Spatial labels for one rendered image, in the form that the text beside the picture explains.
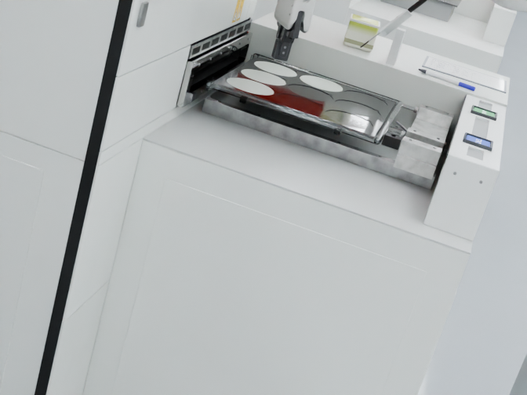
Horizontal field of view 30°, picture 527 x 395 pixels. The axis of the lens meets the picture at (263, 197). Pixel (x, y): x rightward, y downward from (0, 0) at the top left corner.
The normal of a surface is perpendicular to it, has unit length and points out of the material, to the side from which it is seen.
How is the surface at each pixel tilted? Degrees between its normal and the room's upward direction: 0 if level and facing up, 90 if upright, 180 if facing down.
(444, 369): 0
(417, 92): 90
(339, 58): 90
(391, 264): 90
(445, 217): 90
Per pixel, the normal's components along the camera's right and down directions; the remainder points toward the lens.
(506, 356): 0.26, -0.90
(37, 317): -0.26, 0.29
